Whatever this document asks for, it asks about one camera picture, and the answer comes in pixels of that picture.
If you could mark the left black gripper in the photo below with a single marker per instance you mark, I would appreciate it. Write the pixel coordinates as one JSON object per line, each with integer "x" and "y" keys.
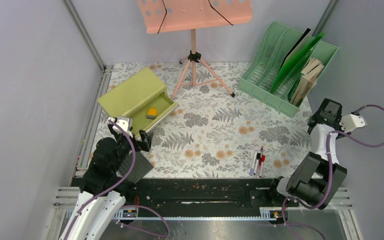
{"x": 145, "y": 144}

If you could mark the yellow eraser block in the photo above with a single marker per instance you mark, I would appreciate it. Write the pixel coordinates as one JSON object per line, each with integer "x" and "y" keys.
{"x": 152, "y": 113}

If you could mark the yellow-green drawer cabinet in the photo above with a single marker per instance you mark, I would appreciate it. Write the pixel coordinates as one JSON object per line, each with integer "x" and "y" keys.
{"x": 133, "y": 97}

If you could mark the blue white marker pen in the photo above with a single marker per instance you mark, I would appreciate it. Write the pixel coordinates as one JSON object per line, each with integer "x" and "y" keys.
{"x": 253, "y": 163}

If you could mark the black pen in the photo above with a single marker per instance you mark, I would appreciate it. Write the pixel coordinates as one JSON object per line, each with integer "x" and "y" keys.
{"x": 257, "y": 162}

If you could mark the red marker pen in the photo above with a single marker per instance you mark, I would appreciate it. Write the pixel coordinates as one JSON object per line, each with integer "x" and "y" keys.
{"x": 261, "y": 162}

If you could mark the green puzzle book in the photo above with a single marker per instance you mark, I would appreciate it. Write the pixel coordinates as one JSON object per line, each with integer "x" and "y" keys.
{"x": 294, "y": 88}

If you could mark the green transparent folder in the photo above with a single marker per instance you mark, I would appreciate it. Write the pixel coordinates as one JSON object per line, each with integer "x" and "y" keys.
{"x": 293, "y": 61}

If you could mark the purple puzzle book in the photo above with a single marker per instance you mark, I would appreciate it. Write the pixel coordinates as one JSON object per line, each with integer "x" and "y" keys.
{"x": 308, "y": 79}

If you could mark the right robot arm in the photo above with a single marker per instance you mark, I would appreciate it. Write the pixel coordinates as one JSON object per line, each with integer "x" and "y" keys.
{"x": 319, "y": 175}

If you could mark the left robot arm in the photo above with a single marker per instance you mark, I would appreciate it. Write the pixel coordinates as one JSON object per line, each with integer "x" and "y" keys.
{"x": 104, "y": 187}

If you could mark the dark grey studded plate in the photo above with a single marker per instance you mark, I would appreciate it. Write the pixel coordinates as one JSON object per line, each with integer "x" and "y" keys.
{"x": 140, "y": 169}

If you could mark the floral tablecloth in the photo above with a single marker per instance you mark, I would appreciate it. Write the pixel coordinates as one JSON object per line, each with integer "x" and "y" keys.
{"x": 213, "y": 135}

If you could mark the pink music stand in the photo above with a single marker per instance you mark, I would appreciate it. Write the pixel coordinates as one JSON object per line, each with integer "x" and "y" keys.
{"x": 162, "y": 16}

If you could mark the green file organizer rack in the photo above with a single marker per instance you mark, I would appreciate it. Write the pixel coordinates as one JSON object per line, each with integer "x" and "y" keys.
{"x": 276, "y": 68}

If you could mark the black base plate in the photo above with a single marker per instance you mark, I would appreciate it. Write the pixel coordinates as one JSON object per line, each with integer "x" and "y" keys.
{"x": 188, "y": 198}

